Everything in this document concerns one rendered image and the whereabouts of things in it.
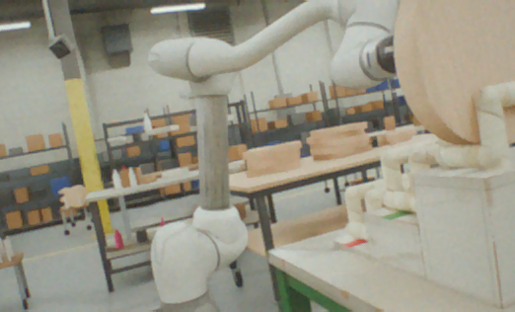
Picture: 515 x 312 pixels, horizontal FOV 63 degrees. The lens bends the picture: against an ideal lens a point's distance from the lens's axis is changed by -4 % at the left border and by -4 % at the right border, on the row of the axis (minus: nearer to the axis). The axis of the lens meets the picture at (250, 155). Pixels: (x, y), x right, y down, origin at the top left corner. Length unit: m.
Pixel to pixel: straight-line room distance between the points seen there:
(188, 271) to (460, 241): 0.86
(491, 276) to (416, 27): 0.33
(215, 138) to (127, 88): 10.40
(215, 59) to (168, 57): 0.15
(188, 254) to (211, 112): 0.44
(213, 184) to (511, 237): 0.99
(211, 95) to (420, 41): 0.89
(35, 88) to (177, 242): 10.67
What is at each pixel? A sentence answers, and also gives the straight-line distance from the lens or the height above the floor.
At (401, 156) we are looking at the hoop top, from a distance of 0.82.
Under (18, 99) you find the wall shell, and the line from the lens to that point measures 11.85.
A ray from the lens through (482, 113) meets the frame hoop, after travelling 0.63.
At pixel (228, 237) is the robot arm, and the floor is 0.89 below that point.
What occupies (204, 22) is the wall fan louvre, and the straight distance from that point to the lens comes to 12.45.
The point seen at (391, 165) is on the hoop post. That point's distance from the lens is 0.82.
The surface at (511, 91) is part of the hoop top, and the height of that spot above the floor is 1.20.
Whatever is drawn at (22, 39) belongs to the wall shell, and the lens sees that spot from 12.11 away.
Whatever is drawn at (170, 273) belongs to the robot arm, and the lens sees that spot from 1.32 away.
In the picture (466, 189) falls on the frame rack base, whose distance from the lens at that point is 0.62.
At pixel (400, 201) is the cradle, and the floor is 1.05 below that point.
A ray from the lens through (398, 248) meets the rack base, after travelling 0.79.
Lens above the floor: 1.21
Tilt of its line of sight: 3 degrees down
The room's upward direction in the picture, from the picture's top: 11 degrees counter-clockwise
